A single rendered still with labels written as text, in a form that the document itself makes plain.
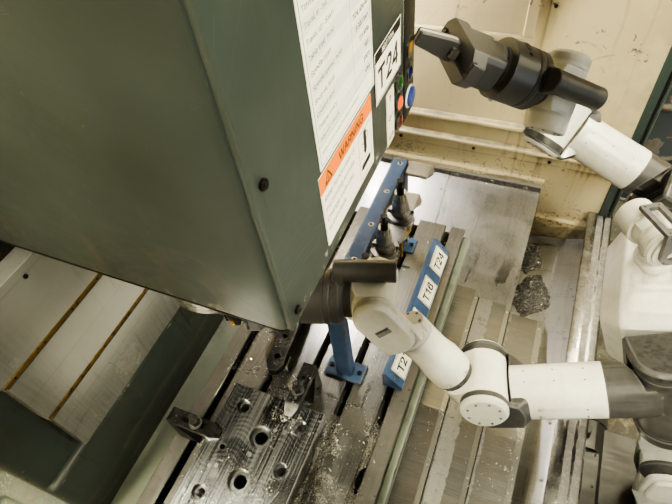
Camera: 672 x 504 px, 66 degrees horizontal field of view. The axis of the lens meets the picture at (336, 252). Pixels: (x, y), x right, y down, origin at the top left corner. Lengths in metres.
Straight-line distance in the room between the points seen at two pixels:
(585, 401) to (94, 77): 0.80
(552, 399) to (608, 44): 0.95
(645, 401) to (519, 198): 1.04
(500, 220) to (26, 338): 1.38
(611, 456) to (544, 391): 1.27
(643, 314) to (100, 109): 0.87
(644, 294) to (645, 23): 0.73
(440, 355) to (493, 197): 1.04
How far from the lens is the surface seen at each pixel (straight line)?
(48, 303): 1.20
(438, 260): 1.50
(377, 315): 0.76
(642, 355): 0.95
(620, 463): 2.19
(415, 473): 1.42
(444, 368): 0.88
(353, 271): 0.77
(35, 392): 1.27
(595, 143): 1.17
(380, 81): 0.67
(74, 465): 1.52
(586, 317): 1.64
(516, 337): 1.67
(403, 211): 1.20
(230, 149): 0.39
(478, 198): 1.83
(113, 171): 0.49
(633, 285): 1.05
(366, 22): 0.60
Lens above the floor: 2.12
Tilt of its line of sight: 51 degrees down
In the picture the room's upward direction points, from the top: 8 degrees counter-clockwise
